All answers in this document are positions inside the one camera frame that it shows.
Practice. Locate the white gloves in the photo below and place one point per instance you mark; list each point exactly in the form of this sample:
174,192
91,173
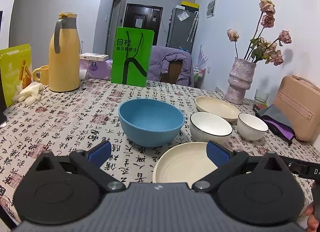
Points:
30,94

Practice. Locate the large white black-rimmed bowl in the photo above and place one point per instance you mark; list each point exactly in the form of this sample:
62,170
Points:
205,127

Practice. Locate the dried pink roses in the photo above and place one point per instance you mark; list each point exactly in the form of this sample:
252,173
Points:
260,49

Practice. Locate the yellow mug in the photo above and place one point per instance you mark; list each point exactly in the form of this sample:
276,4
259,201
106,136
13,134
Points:
41,75

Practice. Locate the green paper shopping bag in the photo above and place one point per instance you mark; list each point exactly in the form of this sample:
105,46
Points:
131,56

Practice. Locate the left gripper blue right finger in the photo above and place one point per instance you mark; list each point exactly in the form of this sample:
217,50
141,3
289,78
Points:
229,163

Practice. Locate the grey purple cloth pouch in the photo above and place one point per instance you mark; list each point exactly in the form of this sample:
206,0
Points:
277,123

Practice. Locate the purple puffer jacket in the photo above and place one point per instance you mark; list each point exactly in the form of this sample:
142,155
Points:
160,59

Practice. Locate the yellow thermos jug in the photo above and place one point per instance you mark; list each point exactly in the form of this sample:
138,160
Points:
64,55

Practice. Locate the red green small box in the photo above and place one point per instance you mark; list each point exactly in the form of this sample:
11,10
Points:
257,107

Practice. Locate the white flat box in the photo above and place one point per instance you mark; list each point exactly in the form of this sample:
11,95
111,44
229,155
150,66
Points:
93,57

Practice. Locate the dark entrance door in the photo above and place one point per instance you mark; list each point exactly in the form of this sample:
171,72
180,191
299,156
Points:
144,17

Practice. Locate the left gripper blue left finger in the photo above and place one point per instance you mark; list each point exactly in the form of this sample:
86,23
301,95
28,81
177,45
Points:
88,163

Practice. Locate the pink textured vase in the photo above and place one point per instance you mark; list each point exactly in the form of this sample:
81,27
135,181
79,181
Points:
240,80

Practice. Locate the purple tissue pack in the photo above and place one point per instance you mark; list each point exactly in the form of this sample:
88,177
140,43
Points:
95,69

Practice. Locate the pink handbag case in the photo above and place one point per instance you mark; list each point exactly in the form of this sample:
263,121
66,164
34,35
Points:
299,100

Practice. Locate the blue bowl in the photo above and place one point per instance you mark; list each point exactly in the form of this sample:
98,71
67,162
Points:
150,123

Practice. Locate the wall picture frame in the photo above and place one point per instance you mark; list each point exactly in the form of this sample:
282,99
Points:
211,8

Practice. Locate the small white black-rimmed bowl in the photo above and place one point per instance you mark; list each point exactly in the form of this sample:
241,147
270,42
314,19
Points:
250,127

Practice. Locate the calligraphy print tablecloth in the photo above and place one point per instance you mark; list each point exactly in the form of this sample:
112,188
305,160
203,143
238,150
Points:
64,122

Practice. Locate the person's right hand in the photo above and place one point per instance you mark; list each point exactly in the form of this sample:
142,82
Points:
312,222

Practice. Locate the yellow-green snack box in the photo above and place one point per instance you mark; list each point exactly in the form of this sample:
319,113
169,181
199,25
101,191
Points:
16,67

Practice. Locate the cream deep plate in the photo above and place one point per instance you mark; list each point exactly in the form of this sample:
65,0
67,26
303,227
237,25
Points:
218,107

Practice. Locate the wooden chair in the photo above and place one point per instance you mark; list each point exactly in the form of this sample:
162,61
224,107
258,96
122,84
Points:
174,71

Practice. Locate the grey refrigerator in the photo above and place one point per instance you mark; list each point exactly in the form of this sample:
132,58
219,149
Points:
182,26

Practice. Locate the clear drinking glass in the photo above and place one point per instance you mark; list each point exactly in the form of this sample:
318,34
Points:
261,98

